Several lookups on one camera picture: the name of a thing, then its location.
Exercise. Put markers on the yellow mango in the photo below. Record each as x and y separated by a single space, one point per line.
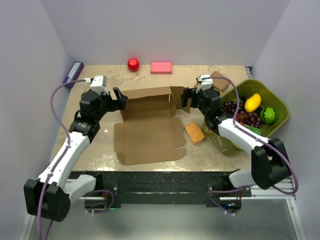
252 103

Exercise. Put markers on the red apple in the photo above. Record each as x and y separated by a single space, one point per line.
133 64

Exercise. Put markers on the orange sponge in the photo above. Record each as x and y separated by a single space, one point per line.
194 133

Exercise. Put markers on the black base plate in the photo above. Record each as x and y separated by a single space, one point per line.
166 188

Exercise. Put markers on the purple grapes bunch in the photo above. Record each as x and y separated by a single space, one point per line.
243 117

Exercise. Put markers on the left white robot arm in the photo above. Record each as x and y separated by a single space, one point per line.
50 196

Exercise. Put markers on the purple flat box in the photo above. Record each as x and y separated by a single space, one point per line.
73 74

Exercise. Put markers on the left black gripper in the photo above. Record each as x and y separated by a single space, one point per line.
122 99

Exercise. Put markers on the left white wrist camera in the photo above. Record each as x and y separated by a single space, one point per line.
98 84

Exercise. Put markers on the pink flat box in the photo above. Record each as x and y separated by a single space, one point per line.
161 68

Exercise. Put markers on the large brown cardboard box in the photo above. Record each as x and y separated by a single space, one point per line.
150 131

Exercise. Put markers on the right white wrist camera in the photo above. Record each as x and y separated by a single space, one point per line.
205 81

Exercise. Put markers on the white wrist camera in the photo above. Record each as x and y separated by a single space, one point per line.
98 84
205 81

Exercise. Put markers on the olive green plastic bin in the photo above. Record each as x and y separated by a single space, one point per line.
268 99

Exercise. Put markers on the toy watermelon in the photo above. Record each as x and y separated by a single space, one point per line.
268 115

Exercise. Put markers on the small brown box right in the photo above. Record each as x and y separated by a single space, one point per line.
220 84

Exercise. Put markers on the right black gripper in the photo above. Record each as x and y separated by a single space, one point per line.
190 93

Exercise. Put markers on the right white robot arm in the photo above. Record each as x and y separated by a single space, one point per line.
269 159

